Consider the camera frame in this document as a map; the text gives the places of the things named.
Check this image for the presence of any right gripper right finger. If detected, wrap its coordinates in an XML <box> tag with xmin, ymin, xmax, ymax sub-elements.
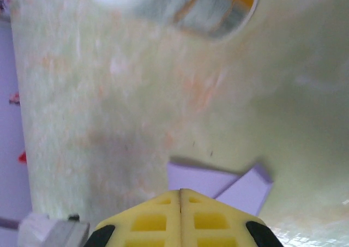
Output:
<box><xmin>180</xmin><ymin>188</ymin><xmax>285</xmax><ymax>247</ymax></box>

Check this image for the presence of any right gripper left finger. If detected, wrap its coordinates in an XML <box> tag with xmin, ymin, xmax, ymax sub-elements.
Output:
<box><xmin>86</xmin><ymin>189</ymin><xmax>182</xmax><ymax>247</ymax></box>

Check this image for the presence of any purple paper sheet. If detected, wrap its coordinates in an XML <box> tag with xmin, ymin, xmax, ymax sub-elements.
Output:
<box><xmin>166</xmin><ymin>161</ymin><xmax>274</xmax><ymax>216</ymax></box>

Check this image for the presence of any large white pill bottle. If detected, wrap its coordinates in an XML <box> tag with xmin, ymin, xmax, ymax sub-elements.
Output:
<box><xmin>87</xmin><ymin>0</ymin><xmax>260</xmax><ymax>42</ymax></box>

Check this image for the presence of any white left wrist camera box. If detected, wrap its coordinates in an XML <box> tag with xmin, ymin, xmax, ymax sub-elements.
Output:
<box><xmin>18</xmin><ymin>213</ymin><xmax>91</xmax><ymax>247</ymax></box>

